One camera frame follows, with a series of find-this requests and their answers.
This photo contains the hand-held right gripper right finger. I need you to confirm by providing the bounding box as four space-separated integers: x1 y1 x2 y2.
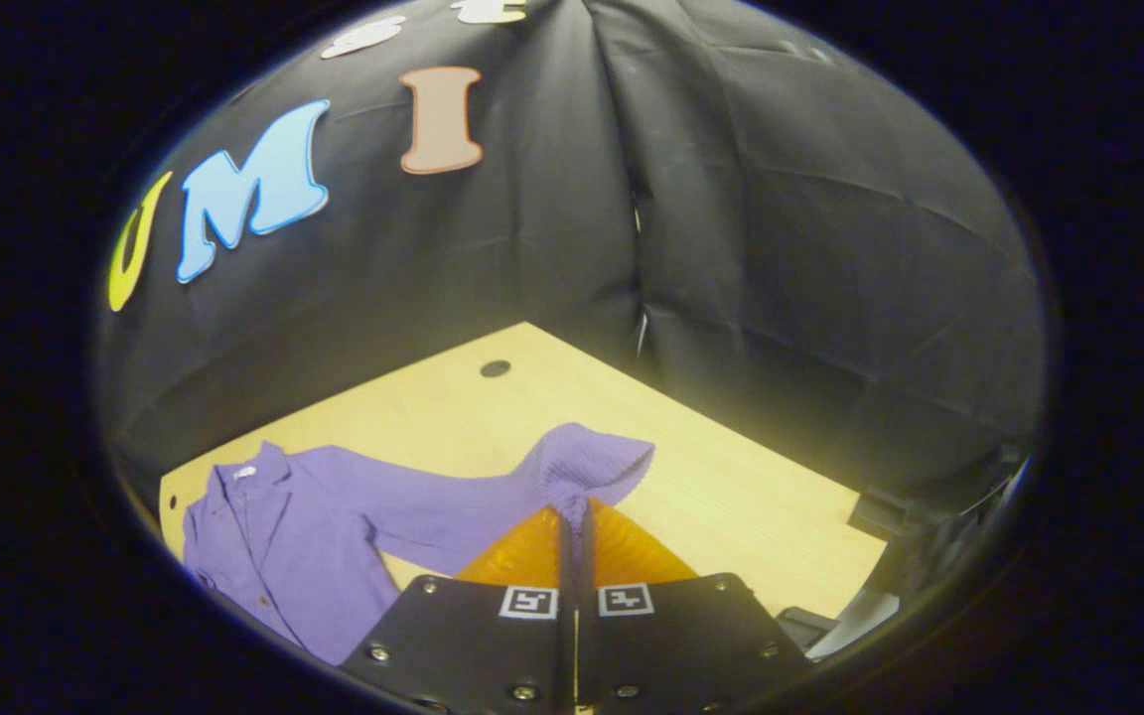
572 497 816 715

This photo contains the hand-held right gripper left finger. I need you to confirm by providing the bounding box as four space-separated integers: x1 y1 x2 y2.
339 504 575 715

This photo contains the purple button shirt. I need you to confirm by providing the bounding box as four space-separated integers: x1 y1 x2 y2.
182 422 657 666

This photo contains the black backdrop cloth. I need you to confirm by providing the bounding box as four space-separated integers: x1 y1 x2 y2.
95 0 1050 517

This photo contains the black table bracket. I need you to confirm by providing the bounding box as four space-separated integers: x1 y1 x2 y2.
847 494 916 542
776 606 841 654

